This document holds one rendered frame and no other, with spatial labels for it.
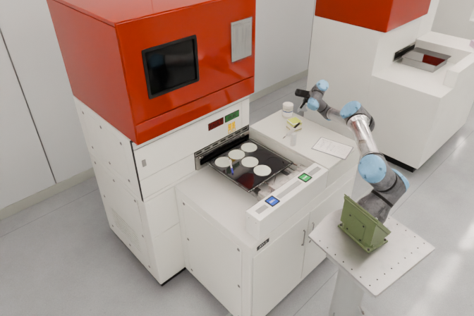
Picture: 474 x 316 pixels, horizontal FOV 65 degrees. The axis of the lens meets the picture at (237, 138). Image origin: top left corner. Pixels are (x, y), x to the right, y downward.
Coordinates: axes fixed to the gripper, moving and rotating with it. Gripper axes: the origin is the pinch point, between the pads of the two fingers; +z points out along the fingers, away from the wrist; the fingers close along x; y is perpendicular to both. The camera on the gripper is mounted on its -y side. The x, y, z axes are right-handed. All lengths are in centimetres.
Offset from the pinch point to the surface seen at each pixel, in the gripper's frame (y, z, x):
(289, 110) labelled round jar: -7.5, -14.7, -16.9
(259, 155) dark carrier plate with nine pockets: -13, -20, -56
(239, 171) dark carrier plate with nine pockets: -21, -28, -73
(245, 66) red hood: -46, -48, -23
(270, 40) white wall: -38, 150, 140
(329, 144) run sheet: 20, -34, -35
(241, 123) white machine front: -32, -15, -41
